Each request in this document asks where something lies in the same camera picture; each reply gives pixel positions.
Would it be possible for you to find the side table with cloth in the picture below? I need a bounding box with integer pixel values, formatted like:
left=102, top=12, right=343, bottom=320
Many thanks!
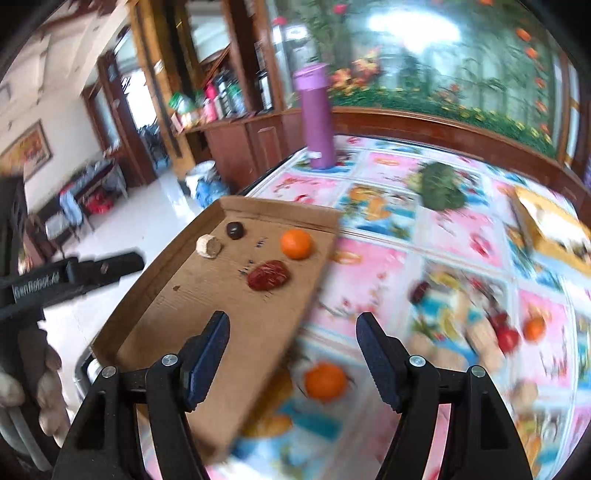
left=58, top=159, right=129, bottom=232

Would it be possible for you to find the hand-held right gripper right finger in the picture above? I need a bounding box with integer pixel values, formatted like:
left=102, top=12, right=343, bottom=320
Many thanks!
left=356, top=312, right=541, bottom=480

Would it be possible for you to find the green leafy vegetable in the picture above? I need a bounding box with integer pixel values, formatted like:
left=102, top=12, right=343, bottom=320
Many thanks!
left=409, top=162, right=468, bottom=210

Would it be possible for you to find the brown cardboard tray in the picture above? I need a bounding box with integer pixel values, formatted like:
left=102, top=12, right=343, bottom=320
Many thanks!
left=90, top=195, right=342, bottom=464

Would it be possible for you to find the purple thermos bottle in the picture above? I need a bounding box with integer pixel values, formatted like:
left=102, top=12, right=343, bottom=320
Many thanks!
left=292, top=64, right=336, bottom=170

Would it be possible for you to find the beige rice cake block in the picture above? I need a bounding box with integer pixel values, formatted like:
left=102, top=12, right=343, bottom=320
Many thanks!
left=434, top=351, right=468, bottom=376
left=510, top=381, right=539, bottom=412
left=409, top=332, right=437, bottom=358
left=464, top=323, right=505, bottom=370
left=196, top=234, right=223, bottom=260

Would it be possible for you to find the pink bottle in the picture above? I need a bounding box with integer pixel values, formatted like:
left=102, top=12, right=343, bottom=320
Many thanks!
left=203, top=83, right=219, bottom=121

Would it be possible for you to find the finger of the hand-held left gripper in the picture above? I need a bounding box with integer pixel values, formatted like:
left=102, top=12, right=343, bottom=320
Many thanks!
left=67, top=251, right=145, bottom=291

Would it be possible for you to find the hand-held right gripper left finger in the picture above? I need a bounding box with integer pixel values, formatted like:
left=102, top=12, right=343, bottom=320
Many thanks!
left=51, top=311, right=230, bottom=480

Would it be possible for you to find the wooden cabinet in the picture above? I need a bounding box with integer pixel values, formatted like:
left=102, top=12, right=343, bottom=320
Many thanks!
left=185, top=108, right=306, bottom=195

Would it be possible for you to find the framed wall picture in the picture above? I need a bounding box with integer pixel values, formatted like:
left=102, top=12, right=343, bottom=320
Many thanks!
left=0, top=119, right=54, bottom=181

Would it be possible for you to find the orange tangerine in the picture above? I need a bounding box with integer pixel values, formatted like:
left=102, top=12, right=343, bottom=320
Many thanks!
left=305, top=363, right=347, bottom=401
left=281, top=229, right=314, bottom=260
left=523, top=316, right=547, bottom=343

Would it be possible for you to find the flower mural glass panel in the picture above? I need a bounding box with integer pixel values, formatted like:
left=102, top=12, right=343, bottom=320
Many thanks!
left=265, top=0, right=570, bottom=158

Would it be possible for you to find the green packet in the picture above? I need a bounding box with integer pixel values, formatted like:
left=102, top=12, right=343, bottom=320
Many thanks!
left=168, top=92, right=197, bottom=116

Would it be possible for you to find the person's left hand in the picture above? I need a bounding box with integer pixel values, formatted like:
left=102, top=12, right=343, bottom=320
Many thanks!
left=0, top=344, right=71, bottom=447

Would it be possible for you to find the yellow snack bag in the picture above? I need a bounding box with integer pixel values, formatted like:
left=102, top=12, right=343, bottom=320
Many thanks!
left=510, top=185, right=591, bottom=278

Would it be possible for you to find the red bag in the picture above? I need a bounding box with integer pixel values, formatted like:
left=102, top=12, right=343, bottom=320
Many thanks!
left=85, top=193, right=114, bottom=215

